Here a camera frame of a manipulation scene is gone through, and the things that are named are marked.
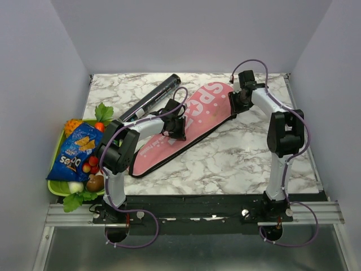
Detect white toy onion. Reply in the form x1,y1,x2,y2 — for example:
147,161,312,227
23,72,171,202
68,181,84,194

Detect orange toy carrot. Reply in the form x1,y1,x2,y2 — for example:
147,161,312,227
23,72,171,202
94,122,105,133

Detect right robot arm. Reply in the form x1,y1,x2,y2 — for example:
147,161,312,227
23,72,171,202
228,70,305,221

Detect orange toy pineapple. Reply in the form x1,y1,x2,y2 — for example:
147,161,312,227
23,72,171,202
64,119,83,138

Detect pink racket bag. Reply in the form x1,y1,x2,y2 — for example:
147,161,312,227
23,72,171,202
128,82,232,178

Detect left aluminium rail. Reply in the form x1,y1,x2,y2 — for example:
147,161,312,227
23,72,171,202
45,204,127,228

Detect black shuttlecock tube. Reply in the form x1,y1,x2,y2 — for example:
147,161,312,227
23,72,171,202
118,73,181,122

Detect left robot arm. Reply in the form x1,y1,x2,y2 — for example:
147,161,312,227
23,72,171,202
94,99,187,223

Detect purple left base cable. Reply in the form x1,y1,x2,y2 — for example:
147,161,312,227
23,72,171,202
105,210,160,250

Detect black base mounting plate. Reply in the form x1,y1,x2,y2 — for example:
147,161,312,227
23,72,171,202
93,193,294,235

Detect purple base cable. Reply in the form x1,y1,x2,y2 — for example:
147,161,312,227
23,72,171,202
105,210,160,250
259,200,320,248

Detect blue Doritos chip bag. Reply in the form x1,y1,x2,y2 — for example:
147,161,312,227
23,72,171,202
47,123,103,182

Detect aluminium rail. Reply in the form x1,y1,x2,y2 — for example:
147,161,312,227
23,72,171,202
45,204,127,228
257,202,345,226

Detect red toy cherries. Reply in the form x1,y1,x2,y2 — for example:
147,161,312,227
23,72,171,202
82,156,99,174

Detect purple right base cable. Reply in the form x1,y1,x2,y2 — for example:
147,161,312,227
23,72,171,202
259,200,320,248

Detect green plastic tray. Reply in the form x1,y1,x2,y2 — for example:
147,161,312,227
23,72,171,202
46,119,110,196

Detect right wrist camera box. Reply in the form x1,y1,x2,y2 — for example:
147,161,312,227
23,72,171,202
233,80,242,93

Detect brown toy mushroom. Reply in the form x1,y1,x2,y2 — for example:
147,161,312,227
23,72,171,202
86,174,104,193

